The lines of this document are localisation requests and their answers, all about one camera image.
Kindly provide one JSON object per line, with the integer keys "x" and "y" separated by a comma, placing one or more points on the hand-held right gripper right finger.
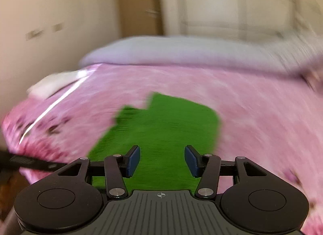
{"x": 191, "y": 161}

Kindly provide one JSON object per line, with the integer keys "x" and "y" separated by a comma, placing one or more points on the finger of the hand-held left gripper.
{"x": 25, "y": 161}

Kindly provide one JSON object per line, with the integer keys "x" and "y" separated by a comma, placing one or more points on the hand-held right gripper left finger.
{"x": 133, "y": 161}

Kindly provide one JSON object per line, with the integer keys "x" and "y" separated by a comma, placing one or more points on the green knit sweater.
{"x": 164, "y": 123}

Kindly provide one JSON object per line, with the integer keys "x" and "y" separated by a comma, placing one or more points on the pink floral blanket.
{"x": 252, "y": 113}

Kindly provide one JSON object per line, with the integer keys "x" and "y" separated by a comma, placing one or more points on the white bed sheet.
{"x": 55, "y": 83}

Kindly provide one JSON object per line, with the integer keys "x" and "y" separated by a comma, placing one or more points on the lilac ribbed quilt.
{"x": 176, "y": 50}

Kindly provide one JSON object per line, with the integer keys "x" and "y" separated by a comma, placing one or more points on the cream closet door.
{"x": 63, "y": 17}

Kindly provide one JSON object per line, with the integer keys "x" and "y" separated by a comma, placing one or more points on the white wardrobe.
{"x": 227, "y": 5}

